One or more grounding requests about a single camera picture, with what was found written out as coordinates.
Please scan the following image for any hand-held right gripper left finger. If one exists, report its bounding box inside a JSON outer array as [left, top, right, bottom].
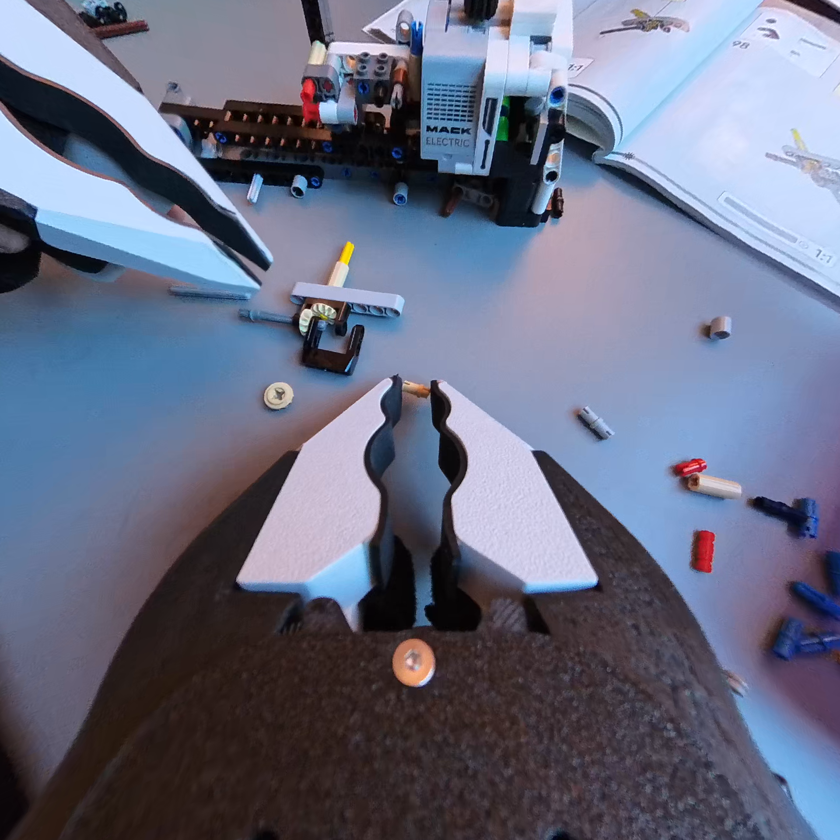
[[236, 375, 404, 631]]

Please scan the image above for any light grey lego axle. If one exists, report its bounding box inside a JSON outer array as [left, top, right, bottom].
[[169, 283, 253, 301]]

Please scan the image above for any open instruction booklet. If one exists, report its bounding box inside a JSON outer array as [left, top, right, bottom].
[[363, 0, 840, 299]]

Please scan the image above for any grey beam lego subassembly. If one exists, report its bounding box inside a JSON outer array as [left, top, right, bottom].
[[238, 241, 406, 337]]

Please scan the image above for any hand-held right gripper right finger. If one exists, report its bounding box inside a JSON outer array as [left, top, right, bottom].
[[430, 379, 599, 609]]

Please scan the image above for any black lego bracket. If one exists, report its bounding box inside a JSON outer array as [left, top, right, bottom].
[[301, 316, 366, 377]]

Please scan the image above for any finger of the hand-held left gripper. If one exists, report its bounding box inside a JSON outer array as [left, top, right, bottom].
[[0, 0, 274, 272], [0, 104, 262, 294]]

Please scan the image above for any blue lego tee pin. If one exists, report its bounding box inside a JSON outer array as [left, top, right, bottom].
[[751, 495, 820, 540]]

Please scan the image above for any partly built lego truck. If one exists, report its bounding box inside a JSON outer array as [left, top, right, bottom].
[[159, 0, 574, 229]]

